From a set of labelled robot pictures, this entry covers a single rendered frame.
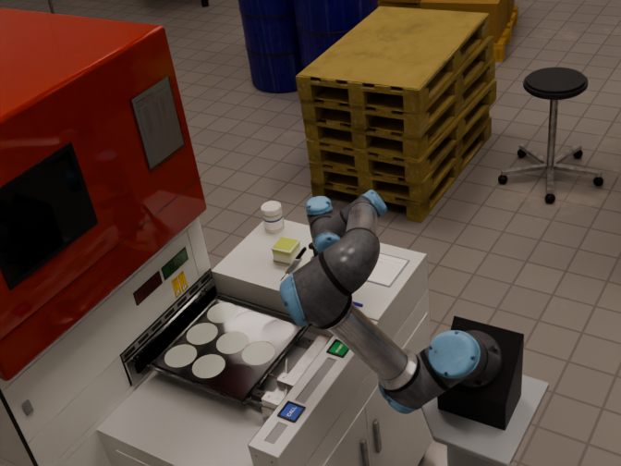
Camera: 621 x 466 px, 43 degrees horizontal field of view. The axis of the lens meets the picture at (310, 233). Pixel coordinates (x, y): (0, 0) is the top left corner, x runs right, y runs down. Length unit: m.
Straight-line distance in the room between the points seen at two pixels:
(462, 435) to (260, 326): 0.71
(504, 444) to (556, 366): 1.41
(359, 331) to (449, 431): 0.51
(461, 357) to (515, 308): 1.91
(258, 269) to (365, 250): 0.91
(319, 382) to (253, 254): 0.65
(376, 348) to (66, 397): 0.90
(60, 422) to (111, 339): 0.26
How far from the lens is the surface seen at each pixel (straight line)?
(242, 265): 2.63
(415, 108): 4.04
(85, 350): 2.30
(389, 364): 1.93
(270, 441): 2.08
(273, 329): 2.46
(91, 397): 2.38
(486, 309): 3.84
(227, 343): 2.45
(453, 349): 1.96
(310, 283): 1.72
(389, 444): 2.73
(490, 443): 2.21
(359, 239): 1.75
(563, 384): 3.52
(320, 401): 2.14
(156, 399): 2.46
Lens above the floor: 2.52
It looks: 35 degrees down
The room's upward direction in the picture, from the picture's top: 8 degrees counter-clockwise
